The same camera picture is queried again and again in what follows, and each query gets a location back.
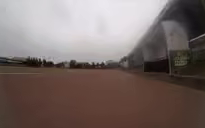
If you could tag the red running track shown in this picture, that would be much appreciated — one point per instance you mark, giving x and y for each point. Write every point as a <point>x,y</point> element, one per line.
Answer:
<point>90,100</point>

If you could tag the row of trees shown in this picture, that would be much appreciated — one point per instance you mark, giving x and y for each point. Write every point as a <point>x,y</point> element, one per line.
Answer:
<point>56,63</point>

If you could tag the grey concrete strip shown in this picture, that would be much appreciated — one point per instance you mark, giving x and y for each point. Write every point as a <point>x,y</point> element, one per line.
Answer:
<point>176,80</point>

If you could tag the roofed grandstand building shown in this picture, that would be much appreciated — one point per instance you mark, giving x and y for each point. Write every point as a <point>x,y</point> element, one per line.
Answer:
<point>176,40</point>

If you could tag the green sign board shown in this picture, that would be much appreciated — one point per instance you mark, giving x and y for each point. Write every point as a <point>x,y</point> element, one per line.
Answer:
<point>181,58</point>

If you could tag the grass field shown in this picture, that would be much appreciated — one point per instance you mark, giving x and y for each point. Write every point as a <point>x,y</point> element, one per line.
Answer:
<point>10,68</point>

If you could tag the low building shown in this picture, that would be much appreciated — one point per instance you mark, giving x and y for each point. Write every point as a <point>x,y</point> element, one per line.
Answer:
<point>3,60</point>

